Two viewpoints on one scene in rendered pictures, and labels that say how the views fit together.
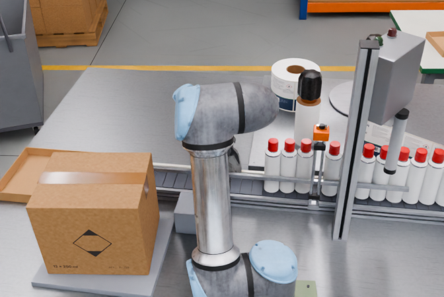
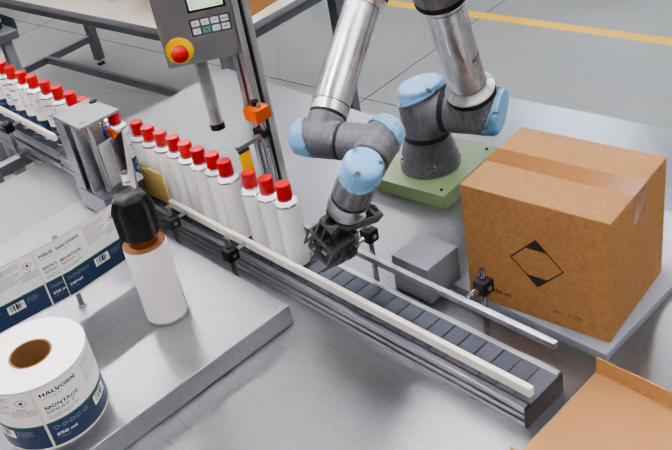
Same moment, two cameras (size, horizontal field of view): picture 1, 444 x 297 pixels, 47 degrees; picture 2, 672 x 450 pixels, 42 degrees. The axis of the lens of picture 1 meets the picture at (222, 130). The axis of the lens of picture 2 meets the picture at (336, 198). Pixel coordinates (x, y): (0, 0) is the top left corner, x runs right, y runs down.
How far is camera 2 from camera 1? 260 cm
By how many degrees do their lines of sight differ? 102
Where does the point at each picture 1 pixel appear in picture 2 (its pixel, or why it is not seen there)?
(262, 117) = not seen: outside the picture
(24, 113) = not seen: outside the picture
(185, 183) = (401, 311)
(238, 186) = (335, 278)
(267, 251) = (422, 84)
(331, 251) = (310, 207)
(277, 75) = (77, 350)
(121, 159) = (508, 184)
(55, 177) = (616, 183)
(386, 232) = not seen: hidden behind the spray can
